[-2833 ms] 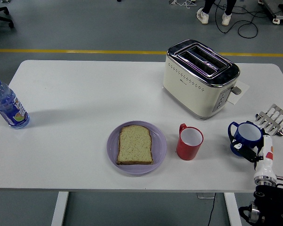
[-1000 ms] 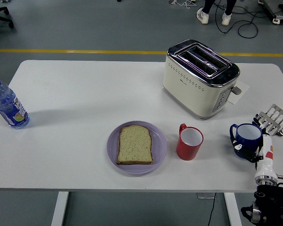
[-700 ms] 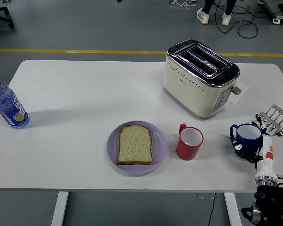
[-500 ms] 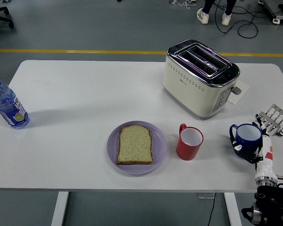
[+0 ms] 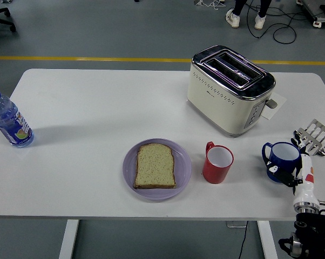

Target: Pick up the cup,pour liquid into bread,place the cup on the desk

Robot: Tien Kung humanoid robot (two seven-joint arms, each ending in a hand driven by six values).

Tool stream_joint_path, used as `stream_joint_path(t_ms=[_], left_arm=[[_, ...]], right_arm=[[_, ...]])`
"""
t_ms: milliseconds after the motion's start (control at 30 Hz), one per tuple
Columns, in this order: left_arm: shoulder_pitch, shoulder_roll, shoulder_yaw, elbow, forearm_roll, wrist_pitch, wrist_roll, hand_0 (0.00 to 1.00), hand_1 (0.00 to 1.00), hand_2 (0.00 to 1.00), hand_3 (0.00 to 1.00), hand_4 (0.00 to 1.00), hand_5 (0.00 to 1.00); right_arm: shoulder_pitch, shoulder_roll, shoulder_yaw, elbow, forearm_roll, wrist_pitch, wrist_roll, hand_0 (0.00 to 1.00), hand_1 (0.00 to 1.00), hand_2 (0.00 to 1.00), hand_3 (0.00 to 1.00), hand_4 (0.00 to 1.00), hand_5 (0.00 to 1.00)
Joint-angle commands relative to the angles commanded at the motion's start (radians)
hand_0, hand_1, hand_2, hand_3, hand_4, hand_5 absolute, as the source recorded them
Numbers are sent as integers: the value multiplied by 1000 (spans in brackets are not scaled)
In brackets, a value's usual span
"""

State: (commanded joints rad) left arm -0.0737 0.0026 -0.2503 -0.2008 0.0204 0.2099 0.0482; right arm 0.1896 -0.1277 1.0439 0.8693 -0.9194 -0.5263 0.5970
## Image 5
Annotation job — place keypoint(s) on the red enamel cup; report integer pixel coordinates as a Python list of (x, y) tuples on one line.
[(215, 174)]

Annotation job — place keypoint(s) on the plastic bottle with blue cap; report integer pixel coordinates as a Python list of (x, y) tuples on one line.
[(12, 126)]

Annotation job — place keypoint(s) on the silver metal toast rack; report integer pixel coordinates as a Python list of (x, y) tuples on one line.
[(317, 133)]

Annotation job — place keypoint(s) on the cream chrome toaster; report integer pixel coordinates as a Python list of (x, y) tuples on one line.
[(216, 108)]

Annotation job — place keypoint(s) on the person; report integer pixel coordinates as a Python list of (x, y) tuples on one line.
[(232, 19)]

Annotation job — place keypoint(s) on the white table leg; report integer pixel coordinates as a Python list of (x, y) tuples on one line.
[(267, 240), (68, 240)]

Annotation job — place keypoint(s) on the blue enamel cup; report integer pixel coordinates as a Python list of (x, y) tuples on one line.
[(285, 153)]

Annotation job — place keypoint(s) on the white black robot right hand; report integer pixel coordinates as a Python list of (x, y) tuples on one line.
[(305, 189)]

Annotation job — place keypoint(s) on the white paper sheet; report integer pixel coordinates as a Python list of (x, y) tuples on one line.
[(278, 103)]

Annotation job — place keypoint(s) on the black office chair base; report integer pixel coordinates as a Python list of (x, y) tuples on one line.
[(0, 13)]

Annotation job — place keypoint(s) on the grey equipment cart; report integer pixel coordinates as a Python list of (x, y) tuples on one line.
[(321, 16)]

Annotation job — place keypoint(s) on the slice of bread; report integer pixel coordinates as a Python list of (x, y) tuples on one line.
[(155, 167)]

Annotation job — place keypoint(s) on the purple round plate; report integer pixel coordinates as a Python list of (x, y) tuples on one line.
[(182, 167)]

